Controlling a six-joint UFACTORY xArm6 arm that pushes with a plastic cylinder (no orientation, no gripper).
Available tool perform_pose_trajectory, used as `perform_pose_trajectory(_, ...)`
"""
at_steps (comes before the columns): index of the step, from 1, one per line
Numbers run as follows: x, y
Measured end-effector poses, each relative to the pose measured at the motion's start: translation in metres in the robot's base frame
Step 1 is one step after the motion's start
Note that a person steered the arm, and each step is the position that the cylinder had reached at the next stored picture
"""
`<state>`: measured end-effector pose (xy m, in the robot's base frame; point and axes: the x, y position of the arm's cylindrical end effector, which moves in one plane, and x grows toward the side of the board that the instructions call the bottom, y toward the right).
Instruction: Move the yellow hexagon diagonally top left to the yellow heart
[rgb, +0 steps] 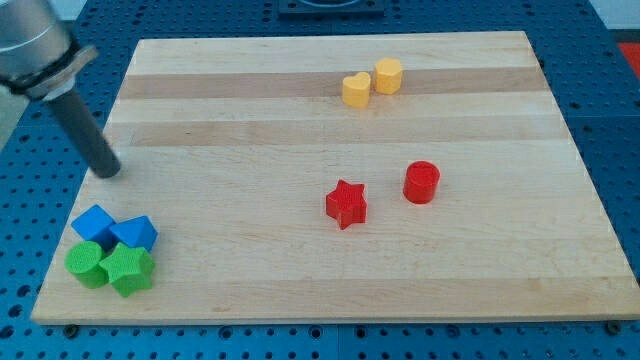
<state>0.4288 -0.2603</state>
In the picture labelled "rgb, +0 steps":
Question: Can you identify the green star block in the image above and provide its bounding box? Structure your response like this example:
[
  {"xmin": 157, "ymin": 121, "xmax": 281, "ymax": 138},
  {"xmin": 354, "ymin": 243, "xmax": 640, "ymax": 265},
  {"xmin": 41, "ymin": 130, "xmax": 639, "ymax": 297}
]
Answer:
[{"xmin": 99, "ymin": 243, "xmax": 155, "ymax": 298}]

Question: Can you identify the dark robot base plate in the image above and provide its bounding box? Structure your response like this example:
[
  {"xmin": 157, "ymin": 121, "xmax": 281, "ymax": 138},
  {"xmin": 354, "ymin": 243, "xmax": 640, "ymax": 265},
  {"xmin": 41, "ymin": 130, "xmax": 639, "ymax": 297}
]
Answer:
[{"xmin": 275, "ymin": 0, "xmax": 387, "ymax": 18}]

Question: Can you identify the red star block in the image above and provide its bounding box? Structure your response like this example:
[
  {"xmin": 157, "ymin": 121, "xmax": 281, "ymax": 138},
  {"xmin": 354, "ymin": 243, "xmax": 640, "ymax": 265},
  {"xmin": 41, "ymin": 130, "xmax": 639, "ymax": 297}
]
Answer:
[{"xmin": 325, "ymin": 179, "xmax": 367, "ymax": 230}]

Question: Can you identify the yellow hexagon block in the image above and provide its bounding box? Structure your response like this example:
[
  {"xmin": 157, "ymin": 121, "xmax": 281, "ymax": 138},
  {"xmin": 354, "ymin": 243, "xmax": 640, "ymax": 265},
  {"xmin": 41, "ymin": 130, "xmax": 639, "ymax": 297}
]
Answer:
[{"xmin": 374, "ymin": 58, "xmax": 403, "ymax": 95}]

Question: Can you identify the red cylinder block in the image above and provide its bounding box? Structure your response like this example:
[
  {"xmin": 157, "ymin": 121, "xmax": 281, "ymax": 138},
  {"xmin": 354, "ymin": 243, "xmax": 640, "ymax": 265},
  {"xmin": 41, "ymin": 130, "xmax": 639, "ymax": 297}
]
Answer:
[{"xmin": 403, "ymin": 161, "xmax": 440, "ymax": 204}]

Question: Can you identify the blue cube block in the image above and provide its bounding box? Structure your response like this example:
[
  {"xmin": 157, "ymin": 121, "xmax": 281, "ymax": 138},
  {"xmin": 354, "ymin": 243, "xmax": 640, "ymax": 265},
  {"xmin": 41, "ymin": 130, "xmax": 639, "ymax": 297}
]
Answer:
[{"xmin": 71, "ymin": 205, "xmax": 117, "ymax": 251}]

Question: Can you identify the blue triangle block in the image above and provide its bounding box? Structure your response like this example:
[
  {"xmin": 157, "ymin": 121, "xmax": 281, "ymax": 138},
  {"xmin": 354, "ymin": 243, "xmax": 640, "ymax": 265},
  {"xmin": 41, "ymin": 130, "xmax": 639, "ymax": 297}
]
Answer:
[{"xmin": 109, "ymin": 215, "xmax": 158, "ymax": 252}]

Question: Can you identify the yellow heart block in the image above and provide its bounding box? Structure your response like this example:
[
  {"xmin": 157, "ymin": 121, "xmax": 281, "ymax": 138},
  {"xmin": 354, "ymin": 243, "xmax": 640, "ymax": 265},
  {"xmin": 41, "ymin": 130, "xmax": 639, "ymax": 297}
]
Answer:
[{"xmin": 342, "ymin": 72, "xmax": 371, "ymax": 108}]

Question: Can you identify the green cylinder block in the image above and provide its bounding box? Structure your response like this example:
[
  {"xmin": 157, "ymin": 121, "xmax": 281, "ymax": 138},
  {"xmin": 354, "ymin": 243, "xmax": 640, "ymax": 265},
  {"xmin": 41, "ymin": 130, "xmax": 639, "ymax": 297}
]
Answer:
[{"xmin": 64, "ymin": 241, "xmax": 108, "ymax": 289}]

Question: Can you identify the wooden board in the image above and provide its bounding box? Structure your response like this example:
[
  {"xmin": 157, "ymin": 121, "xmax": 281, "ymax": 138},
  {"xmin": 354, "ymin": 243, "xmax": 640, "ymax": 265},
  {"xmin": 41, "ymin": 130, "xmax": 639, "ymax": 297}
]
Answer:
[{"xmin": 32, "ymin": 31, "xmax": 639, "ymax": 325}]

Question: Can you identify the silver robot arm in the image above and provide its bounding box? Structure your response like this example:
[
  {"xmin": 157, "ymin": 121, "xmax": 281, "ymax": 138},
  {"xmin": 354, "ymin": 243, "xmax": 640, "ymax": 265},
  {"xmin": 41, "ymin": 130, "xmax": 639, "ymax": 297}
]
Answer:
[{"xmin": 1, "ymin": 0, "xmax": 121, "ymax": 178}]

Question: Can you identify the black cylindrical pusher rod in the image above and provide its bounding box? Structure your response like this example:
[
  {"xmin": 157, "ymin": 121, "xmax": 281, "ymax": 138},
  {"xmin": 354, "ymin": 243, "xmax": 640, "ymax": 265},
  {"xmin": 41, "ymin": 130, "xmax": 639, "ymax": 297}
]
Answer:
[{"xmin": 47, "ymin": 88, "xmax": 121, "ymax": 178}]

